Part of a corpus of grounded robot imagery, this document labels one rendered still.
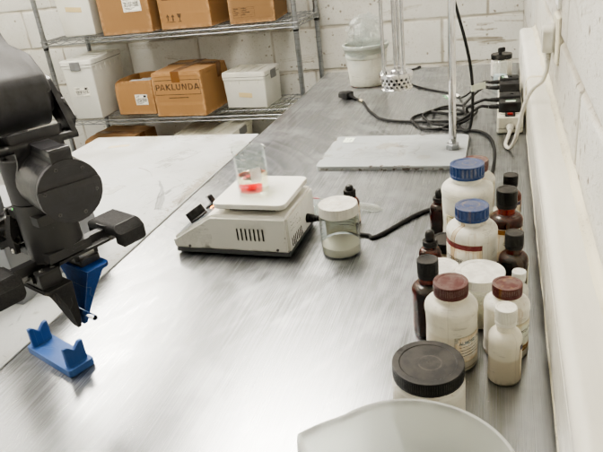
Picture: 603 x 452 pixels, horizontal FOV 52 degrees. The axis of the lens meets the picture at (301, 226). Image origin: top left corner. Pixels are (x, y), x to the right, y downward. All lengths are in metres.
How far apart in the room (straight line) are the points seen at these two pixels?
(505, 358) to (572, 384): 0.14
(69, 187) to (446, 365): 0.37
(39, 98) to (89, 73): 2.94
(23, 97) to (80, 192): 0.11
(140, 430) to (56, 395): 0.13
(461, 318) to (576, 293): 0.11
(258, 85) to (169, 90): 0.47
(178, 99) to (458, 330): 2.81
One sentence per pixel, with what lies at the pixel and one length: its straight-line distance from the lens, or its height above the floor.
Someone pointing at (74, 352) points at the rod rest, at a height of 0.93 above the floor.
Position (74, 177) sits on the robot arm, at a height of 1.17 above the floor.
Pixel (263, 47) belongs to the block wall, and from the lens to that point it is 3.54.
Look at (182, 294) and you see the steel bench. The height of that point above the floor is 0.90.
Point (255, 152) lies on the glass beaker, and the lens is 0.93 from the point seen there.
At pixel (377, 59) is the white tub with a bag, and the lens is 1.94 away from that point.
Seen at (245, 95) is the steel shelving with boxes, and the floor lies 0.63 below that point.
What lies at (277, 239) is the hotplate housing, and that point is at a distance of 0.93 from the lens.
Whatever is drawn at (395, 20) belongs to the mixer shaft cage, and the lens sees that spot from 1.28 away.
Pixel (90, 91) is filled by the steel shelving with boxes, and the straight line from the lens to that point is 3.60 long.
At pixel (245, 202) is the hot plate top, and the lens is 0.94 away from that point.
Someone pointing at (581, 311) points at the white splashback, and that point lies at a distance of 0.62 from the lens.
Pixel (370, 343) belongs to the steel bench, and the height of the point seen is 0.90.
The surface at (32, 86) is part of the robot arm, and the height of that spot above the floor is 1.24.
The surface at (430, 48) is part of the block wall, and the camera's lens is 3.34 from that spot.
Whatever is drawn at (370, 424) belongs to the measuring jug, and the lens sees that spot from 0.44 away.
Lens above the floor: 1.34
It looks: 25 degrees down
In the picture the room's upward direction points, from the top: 7 degrees counter-clockwise
